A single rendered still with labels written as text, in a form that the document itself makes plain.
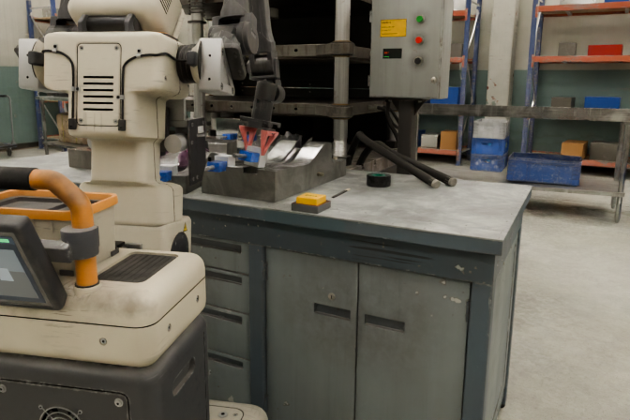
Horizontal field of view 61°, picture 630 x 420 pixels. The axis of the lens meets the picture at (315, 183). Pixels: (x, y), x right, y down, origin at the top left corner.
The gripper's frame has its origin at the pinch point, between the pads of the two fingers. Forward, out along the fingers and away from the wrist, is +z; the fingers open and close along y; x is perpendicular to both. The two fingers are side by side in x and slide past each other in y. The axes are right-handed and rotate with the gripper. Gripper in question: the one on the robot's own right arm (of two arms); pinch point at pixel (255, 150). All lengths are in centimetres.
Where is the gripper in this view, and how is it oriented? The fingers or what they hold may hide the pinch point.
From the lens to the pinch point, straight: 154.3
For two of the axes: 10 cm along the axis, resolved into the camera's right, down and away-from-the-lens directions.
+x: -4.3, 0.4, -9.0
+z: -1.8, 9.7, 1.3
